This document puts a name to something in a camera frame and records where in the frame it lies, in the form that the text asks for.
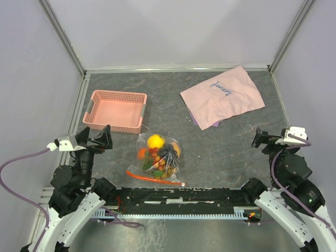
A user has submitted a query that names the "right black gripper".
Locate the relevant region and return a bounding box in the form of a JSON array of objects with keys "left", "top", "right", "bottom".
[{"left": 249, "top": 127, "right": 298, "bottom": 184}]

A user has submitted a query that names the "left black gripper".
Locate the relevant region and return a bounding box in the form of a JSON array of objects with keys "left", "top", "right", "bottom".
[{"left": 75, "top": 123, "right": 113, "bottom": 185}]

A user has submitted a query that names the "orange persimmon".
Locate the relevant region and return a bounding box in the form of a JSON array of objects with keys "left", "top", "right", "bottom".
[{"left": 137, "top": 148, "right": 148, "bottom": 160}]

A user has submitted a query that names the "yellow orange fruit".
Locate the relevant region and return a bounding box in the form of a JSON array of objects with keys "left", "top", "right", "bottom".
[{"left": 146, "top": 134, "right": 165, "bottom": 149}]

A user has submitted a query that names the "clear zip top bag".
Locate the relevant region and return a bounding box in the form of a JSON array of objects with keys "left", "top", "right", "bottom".
[{"left": 126, "top": 133, "right": 186, "bottom": 186}]

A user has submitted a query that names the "red cherry tomatoes sprig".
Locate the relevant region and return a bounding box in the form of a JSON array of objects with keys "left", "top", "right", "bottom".
[{"left": 142, "top": 148, "right": 166, "bottom": 172}]

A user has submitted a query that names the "black grape bunch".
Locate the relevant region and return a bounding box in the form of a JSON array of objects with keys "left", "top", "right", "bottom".
[{"left": 157, "top": 144, "right": 178, "bottom": 168}]

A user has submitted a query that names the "brown longan bunch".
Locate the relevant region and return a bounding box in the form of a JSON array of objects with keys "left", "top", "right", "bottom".
[{"left": 142, "top": 166, "right": 179, "bottom": 180}]

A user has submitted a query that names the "yellow peach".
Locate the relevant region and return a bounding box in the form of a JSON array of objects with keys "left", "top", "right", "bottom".
[{"left": 171, "top": 142, "right": 181, "bottom": 158}]

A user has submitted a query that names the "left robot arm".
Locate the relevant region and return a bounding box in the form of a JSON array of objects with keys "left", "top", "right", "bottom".
[{"left": 21, "top": 125, "right": 116, "bottom": 251}]

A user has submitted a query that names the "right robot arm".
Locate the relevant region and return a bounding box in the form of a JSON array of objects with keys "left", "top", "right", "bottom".
[{"left": 241, "top": 127, "right": 335, "bottom": 251}]

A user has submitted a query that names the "pink plastic basket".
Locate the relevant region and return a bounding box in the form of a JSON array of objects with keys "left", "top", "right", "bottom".
[{"left": 82, "top": 90, "right": 147, "bottom": 134}]

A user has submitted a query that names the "purple cloth underneath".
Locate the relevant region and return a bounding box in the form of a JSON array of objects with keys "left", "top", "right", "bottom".
[{"left": 188, "top": 110, "right": 221, "bottom": 127}]

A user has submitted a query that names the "pink cloth with lettering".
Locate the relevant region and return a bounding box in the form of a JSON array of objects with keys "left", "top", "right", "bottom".
[{"left": 180, "top": 66, "right": 265, "bottom": 130}]

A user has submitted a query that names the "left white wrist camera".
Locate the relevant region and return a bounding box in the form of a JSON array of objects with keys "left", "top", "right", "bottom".
[{"left": 46, "top": 133, "right": 85, "bottom": 152}]

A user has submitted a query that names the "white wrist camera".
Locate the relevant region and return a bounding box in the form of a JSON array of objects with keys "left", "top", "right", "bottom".
[
  {"left": 275, "top": 126, "right": 308, "bottom": 145},
  {"left": 46, "top": 133, "right": 85, "bottom": 152}
]

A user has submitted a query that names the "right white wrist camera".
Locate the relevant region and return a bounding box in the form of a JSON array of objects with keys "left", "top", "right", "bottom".
[{"left": 275, "top": 126, "right": 308, "bottom": 145}]

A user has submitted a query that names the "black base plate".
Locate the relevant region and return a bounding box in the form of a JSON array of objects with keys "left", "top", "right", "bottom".
[{"left": 106, "top": 187, "right": 256, "bottom": 215}]

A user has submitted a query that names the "light blue cable duct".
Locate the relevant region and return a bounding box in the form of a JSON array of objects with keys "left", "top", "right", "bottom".
[{"left": 91, "top": 206, "right": 263, "bottom": 221}]

